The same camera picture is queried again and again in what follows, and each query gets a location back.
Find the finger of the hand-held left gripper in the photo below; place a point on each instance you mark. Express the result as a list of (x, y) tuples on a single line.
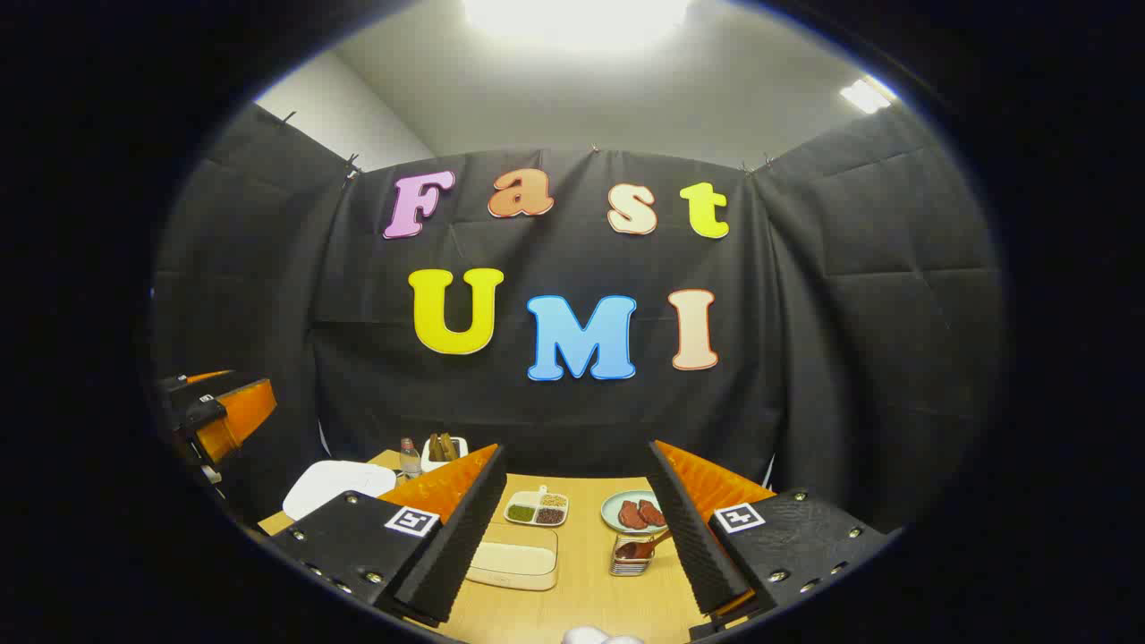
[(237, 411), (210, 386)]

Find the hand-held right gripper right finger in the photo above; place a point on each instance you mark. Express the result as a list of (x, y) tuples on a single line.
[(689, 537)]

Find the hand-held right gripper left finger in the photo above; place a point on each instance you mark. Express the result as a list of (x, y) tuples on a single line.
[(465, 537)]

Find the dark wooden spoon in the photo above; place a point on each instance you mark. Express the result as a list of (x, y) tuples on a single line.
[(637, 546)]

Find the white rice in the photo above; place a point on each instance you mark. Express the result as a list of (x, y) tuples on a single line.
[(514, 561)]

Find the metal chopstick holder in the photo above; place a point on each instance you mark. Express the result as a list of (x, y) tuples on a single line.
[(631, 565)]

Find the white rice cooker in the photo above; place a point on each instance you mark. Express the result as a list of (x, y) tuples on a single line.
[(335, 483)]

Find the clear plastic rice container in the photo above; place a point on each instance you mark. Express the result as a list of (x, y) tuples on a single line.
[(514, 559)]

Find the red meat piece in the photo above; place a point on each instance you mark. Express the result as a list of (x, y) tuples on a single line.
[(651, 512), (631, 515)]

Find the white divided grain dish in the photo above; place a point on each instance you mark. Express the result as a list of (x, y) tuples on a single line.
[(535, 510)]

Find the pale green plate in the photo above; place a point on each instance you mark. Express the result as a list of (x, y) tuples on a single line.
[(613, 510)]

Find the white toaster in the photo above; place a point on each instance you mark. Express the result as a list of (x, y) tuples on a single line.
[(458, 452)]

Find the brown toast slice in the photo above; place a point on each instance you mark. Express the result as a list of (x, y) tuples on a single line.
[(449, 446), (434, 447)]

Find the clear plastic water bottle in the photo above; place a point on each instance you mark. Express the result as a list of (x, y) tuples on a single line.
[(410, 461)]

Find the black backdrop cloth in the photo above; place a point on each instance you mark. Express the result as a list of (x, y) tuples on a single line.
[(805, 358)]

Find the small ceiling light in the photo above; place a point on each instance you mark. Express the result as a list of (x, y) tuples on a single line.
[(866, 95)]

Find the large ceiling light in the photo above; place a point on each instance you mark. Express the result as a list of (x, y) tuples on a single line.
[(577, 18)]

